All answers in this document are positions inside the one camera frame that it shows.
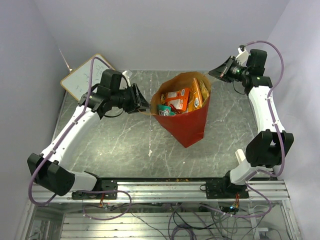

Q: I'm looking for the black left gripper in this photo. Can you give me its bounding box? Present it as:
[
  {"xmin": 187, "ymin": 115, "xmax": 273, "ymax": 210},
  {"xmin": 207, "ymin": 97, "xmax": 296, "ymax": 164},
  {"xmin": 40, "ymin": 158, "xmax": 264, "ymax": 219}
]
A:
[{"xmin": 111, "ymin": 83, "xmax": 153, "ymax": 115}]

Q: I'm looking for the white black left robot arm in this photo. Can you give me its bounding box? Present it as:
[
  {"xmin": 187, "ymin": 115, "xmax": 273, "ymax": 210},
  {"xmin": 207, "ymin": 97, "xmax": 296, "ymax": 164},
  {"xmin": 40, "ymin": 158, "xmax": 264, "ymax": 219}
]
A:
[{"xmin": 27, "ymin": 69, "xmax": 150, "ymax": 199}]

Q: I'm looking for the orange chip bag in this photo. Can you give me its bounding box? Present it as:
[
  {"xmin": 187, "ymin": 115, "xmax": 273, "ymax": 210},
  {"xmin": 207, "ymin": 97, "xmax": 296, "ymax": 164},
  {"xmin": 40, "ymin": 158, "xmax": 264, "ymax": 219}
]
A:
[{"xmin": 186, "ymin": 78, "xmax": 210, "ymax": 113}]

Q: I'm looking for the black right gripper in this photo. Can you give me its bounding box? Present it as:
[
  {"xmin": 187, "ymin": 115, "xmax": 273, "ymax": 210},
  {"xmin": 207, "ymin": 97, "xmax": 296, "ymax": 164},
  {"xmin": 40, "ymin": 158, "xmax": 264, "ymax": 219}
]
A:
[{"xmin": 208, "ymin": 56, "xmax": 250, "ymax": 83}]

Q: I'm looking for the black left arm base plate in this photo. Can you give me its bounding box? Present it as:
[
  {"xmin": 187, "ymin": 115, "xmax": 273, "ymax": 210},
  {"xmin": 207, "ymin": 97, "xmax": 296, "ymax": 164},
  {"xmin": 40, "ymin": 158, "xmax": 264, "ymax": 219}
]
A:
[{"xmin": 71, "ymin": 178, "xmax": 118, "ymax": 200}]

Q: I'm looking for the aluminium rail frame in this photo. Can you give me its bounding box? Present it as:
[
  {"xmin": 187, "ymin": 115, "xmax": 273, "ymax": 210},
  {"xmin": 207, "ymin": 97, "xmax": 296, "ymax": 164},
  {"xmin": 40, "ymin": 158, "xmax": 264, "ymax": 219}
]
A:
[{"xmin": 16, "ymin": 177, "xmax": 303, "ymax": 240}]

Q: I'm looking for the orange cracker snack pack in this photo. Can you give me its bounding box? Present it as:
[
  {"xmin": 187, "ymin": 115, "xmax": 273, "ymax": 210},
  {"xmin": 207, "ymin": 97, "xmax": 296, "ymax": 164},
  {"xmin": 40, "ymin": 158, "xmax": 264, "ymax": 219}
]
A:
[{"xmin": 163, "ymin": 87, "xmax": 190, "ymax": 112}]

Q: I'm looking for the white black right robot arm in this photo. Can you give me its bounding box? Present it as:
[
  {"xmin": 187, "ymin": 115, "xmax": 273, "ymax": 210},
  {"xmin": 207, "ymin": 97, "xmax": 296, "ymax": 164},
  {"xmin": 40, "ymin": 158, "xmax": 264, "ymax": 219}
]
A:
[{"xmin": 209, "ymin": 45, "xmax": 294, "ymax": 198}]

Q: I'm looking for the red paper bag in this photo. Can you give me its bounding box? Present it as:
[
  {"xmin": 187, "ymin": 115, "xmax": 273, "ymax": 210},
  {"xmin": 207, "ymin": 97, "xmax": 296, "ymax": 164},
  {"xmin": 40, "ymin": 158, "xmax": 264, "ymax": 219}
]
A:
[{"xmin": 149, "ymin": 71, "xmax": 211, "ymax": 148}]

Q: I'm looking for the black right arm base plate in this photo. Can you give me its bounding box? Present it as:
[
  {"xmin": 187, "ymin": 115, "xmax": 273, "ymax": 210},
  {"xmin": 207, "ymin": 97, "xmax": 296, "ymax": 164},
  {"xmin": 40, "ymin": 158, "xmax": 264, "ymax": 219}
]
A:
[{"xmin": 199, "ymin": 177, "xmax": 249, "ymax": 199}]

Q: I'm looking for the teal candy snack pack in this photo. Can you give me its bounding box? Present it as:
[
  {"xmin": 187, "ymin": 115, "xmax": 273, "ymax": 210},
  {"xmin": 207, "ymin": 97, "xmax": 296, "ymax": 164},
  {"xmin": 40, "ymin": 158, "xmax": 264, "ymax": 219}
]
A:
[{"xmin": 157, "ymin": 104, "xmax": 176, "ymax": 117}]

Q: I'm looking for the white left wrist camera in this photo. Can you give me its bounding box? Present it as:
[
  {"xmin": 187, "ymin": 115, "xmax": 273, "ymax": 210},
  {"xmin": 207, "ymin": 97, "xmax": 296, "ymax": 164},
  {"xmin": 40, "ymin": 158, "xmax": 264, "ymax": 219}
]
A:
[{"xmin": 122, "ymin": 70, "xmax": 133, "ymax": 89}]

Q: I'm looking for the small whiteboard yellow frame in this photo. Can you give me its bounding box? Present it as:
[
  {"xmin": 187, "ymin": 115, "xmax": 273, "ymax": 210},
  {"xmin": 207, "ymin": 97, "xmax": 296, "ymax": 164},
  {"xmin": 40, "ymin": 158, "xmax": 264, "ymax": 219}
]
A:
[{"xmin": 60, "ymin": 53, "xmax": 115, "ymax": 101}]

